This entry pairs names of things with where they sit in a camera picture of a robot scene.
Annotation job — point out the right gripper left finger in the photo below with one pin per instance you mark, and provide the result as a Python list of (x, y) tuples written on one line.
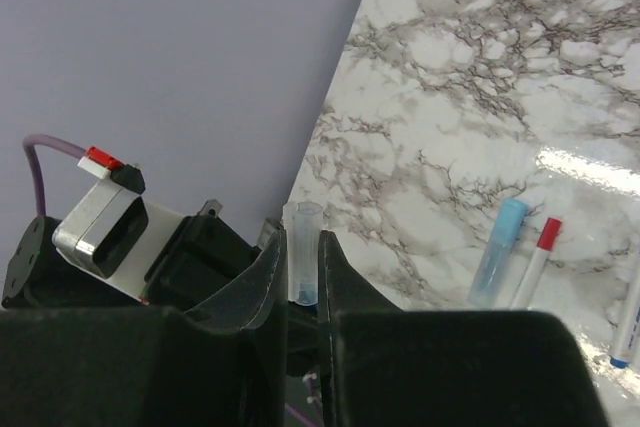
[(222, 363)]

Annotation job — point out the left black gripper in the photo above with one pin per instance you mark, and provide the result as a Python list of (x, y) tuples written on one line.
[(202, 256)]

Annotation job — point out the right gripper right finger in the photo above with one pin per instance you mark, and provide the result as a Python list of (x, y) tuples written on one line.
[(384, 366)]

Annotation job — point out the clear gel pen cap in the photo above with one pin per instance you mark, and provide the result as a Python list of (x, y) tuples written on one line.
[(302, 222)]

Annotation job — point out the white red marker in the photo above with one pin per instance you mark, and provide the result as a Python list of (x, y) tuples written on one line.
[(533, 272)]

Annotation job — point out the white marker pen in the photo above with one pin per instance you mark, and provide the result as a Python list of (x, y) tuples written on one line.
[(627, 332)]

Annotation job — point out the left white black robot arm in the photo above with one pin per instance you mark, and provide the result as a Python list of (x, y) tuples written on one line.
[(39, 277)]

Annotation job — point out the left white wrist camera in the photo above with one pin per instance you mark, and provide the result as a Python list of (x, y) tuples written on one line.
[(115, 236)]

